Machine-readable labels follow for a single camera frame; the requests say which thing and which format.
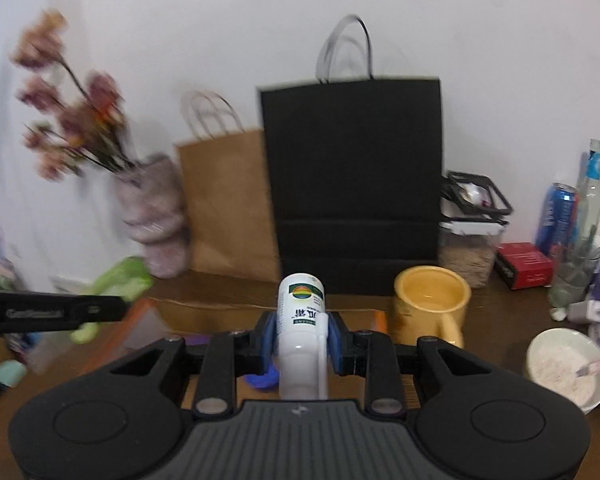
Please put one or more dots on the blue soda can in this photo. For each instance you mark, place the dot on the blue soda can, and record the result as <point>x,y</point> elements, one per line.
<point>555,220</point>

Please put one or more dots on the mottled pink ceramic vase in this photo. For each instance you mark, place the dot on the mottled pink ceramic vase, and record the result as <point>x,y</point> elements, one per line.
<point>152,215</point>

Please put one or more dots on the purple bottle cap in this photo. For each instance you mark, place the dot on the purple bottle cap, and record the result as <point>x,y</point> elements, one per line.
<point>196,341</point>

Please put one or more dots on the blue bottle cap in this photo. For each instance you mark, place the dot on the blue bottle cap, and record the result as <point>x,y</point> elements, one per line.
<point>262,381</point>

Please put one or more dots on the black paper bag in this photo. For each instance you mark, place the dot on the black paper bag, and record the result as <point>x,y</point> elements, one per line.
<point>355,170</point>

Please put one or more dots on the clear food container black lid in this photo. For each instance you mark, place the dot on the clear food container black lid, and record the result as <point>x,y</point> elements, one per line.
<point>467,255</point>

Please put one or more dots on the small red box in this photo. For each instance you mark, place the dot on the small red box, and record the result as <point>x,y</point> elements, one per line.
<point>525,265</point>

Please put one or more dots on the teal round object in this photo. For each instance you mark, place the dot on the teal round object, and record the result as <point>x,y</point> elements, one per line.
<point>9,374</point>

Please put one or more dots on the brown paper bag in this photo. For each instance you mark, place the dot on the brown paper bag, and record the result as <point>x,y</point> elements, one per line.
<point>225,210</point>

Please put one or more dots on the white plastic bottle green label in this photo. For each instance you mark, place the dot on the white plastic bottle green label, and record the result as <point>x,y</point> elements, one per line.
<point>301,320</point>

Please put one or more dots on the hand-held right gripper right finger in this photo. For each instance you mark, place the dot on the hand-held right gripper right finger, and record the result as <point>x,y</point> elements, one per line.
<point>336,345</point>

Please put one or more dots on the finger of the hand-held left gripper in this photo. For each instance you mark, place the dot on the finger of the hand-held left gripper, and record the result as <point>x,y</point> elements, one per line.
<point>55,312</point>

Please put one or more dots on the green clear plastic bottle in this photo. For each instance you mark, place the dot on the green clear plastic bottle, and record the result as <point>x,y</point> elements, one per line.
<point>120,277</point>

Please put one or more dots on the red cardboard box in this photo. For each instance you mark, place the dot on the red cardboard box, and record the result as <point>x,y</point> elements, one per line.
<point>205,317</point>

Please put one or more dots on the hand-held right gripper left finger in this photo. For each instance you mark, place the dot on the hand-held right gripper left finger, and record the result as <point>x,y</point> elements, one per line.
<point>267,342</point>

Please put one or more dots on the clear glass bottle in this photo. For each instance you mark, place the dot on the clear glass bottle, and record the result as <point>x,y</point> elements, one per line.
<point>587,220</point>

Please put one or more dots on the white bowl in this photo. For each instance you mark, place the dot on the white bowl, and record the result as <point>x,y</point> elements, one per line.
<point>560,370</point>

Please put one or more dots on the dried pink flowers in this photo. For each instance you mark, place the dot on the dried pink flowers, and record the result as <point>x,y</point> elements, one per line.
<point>75,110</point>

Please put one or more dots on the yellow mug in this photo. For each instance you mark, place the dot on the yellow mug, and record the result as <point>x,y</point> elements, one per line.
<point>430,300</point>

